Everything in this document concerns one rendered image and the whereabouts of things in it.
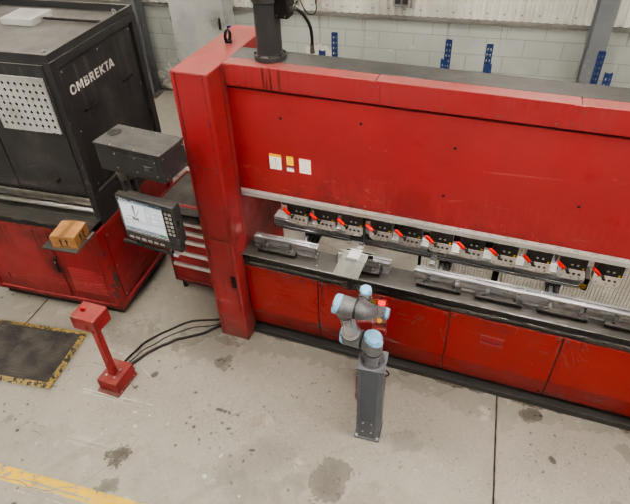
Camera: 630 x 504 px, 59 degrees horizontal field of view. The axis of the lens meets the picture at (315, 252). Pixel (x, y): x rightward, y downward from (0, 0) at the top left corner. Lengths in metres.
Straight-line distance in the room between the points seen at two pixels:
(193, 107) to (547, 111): 2.01
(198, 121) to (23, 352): 2.66
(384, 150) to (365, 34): 4.54
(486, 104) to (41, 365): 3.90
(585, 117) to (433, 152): 0.81
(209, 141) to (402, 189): 1.25
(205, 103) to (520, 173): 1.87
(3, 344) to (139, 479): 1.89
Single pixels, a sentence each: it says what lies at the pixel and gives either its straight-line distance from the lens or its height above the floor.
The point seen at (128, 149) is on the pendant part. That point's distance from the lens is 3.53.
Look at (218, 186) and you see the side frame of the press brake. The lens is 3.80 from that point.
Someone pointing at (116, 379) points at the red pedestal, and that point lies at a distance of 4.64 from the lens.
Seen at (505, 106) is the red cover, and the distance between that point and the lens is 3.17.
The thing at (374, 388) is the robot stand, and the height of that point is 0.60.
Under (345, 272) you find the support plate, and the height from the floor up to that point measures 1.00.
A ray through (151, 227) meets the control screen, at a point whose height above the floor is 1.39.
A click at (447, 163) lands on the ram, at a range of 3.39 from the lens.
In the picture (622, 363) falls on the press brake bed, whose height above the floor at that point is 0.66.
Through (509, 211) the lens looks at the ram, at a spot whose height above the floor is 1.59.
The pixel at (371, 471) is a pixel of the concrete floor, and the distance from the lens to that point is 4.07.
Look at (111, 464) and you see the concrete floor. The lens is 4.37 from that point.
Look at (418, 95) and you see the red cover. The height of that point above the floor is 2.25.
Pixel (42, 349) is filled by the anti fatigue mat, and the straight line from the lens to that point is 5.26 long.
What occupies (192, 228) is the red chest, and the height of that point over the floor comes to 0.77.
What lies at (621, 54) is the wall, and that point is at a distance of 7.92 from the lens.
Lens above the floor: 3.57
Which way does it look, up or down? 40 degrees down
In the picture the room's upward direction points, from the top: 2 degrees counter-clockwise
